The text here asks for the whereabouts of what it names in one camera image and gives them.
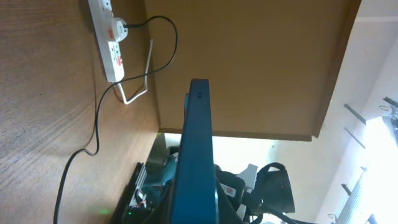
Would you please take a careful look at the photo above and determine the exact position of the black office chair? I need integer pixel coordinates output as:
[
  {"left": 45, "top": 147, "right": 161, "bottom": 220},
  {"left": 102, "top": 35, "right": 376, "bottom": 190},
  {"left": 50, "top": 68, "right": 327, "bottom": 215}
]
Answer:
[{"left": 215, "top": 162, "right": 296, "bottom": 224}]

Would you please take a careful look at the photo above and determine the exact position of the blue Galaxy smartphone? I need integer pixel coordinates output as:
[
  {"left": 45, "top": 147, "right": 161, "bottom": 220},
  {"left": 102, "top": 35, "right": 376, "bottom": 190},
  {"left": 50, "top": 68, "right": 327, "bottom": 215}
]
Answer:
[{"left": 168, "top": 79, "right": 218, "bottom": 224}]

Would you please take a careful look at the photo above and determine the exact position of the white power strip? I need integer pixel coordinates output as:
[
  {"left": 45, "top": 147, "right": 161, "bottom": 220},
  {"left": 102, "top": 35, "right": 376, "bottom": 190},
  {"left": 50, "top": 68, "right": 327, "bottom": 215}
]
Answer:
[{"left": 88, "top": 0, "right": 124, "bottom": 83}]

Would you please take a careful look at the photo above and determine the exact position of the black USB charging cable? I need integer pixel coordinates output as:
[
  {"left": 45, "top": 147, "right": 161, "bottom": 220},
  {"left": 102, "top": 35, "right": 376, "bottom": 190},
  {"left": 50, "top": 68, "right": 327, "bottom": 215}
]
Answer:
[{"left": 53, "top": 15, "right": 178, "bottom": 224}]

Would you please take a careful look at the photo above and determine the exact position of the white USB charger plug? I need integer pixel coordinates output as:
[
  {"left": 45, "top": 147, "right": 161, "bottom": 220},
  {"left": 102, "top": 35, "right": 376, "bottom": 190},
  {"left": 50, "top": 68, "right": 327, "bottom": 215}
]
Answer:
[{"left": 105, "top": 17, "right": 128, "bottom": 42}]

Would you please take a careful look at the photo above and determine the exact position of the white power strip cord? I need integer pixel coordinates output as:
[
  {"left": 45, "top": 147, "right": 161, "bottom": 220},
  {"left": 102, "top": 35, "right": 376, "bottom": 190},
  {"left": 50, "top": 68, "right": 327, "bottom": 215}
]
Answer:
[{"left": 115, "top": 38, "right": 154, "bottom": 105}]

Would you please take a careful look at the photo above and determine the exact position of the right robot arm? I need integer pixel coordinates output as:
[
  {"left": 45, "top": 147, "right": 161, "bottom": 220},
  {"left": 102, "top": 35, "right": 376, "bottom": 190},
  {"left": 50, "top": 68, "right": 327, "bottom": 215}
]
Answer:
[{"left": 110, "top": 133, "right": 182, "bottom": 223}]

